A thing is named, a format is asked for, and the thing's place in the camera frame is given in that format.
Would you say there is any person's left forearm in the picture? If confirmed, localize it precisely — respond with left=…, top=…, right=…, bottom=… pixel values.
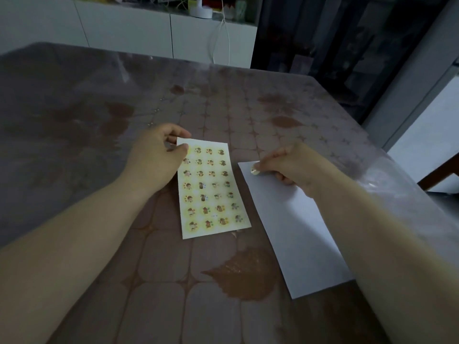
left=0, top=175, right=176, bottom=344

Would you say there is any yellow sticker sheet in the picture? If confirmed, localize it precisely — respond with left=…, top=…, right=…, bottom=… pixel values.
left=176, top=137, right=252, bottom=240

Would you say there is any white cable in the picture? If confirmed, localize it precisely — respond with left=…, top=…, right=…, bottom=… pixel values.
left=209, top=0, right=232, bottom=65

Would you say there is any person's right forearm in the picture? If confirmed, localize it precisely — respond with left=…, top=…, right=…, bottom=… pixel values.
left=306, top=165, right=459, bottom=344

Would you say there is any dark glass cabinet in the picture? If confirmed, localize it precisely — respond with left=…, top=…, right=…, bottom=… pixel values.
left=250, top=0, right=453, bottom=124

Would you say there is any person's left hand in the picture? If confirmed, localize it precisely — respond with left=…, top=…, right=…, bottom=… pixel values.
left=120, top=123, right=192, bottom=196

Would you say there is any person's right hand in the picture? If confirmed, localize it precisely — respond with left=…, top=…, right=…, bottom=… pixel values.
left=255, top=141, right=336, bottom=197

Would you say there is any white cabinet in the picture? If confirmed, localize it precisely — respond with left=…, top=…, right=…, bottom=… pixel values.
left=0, top=0, right=259, bottom=69

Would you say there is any white round device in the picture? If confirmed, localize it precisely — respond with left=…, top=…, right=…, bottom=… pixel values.
left=189, top=0, right=214, bottom=18

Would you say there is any patterned transparent table cover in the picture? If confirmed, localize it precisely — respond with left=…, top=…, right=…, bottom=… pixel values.
left=0, top=42, right=459, bottom=344

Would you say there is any white paper sheet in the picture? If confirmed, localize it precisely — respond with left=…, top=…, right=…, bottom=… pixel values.
left=238, top=161, right=355, bottom=300

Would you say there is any wooden chair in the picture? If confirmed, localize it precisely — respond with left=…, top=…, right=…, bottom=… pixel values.
left=418, top=152, right=459, bottom=192

